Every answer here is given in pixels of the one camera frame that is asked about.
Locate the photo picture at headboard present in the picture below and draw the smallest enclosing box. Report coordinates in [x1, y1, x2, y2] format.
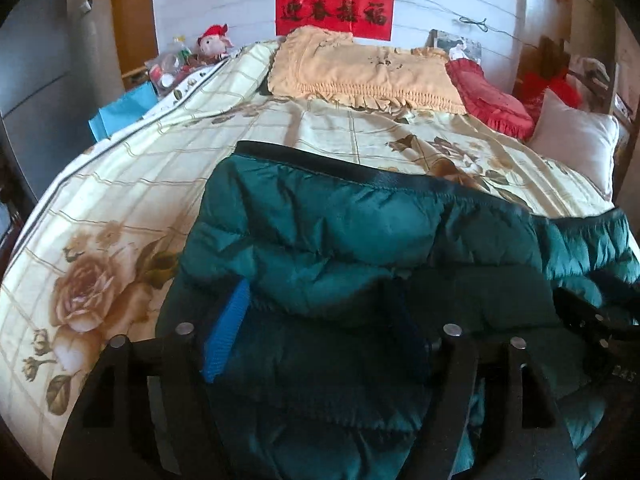
[426, 29, 482, 65]

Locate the grey wardrobe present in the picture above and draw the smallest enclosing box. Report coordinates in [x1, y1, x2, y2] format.
[1, 0, 124, 205]

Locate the blue paper bag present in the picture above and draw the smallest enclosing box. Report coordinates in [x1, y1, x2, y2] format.
[88, 81, 157, 142]

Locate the red banner with characters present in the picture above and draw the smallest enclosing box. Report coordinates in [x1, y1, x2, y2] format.
[274, 0, 394, 41]

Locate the plush toy with red hat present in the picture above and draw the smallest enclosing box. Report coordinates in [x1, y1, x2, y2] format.
[196, 24, 233, 62]

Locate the floral cream bed quilt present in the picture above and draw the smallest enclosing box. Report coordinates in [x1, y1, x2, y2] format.
[1, 41, 611, 474]

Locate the orange fringed pillow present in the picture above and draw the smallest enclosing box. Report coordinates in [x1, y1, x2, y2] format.
[268, 26, 465, 115]

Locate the white pillow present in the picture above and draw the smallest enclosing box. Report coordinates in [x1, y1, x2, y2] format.
[528, 88, 620, 200]

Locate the dark green puffer jacket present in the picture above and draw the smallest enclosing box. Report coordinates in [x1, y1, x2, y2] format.
[156, 141, 639, 479]

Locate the red ruffled pillow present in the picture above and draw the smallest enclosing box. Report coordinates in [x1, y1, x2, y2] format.
[445, 58, 535, 141]

